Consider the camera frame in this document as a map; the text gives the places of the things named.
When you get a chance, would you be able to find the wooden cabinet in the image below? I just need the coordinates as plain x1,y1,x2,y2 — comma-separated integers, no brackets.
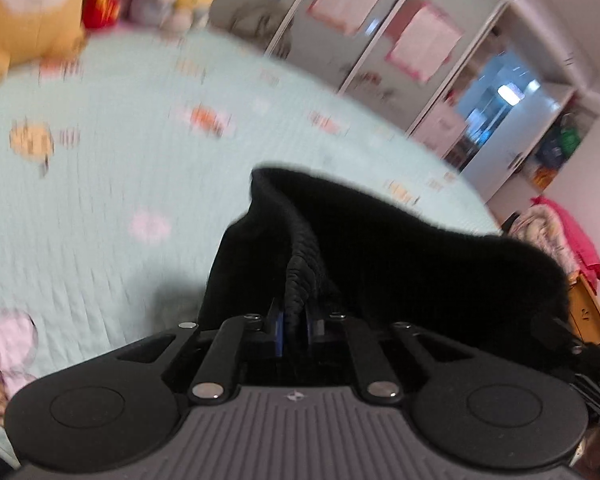
565,272,600,356

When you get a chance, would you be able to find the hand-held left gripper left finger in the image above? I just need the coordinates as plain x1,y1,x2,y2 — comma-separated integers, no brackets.
116,298,284,406

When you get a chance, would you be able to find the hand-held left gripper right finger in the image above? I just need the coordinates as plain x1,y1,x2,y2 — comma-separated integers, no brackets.
305,307,476,403

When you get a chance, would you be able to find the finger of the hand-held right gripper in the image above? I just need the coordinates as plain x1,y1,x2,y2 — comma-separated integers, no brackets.
530,312,600,411

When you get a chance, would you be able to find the yellow bear plush toy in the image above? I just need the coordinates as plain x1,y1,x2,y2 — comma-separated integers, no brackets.
0,0,88,86

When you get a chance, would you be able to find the pink clothes pile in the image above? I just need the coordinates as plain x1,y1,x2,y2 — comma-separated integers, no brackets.
500,195,600,283

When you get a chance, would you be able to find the mint green bee-print quilt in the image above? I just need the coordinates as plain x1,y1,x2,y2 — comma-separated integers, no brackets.
0,27,501,461

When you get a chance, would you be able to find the black printed sweatshirt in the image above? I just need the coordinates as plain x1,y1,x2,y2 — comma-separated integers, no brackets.
197,165,573,376

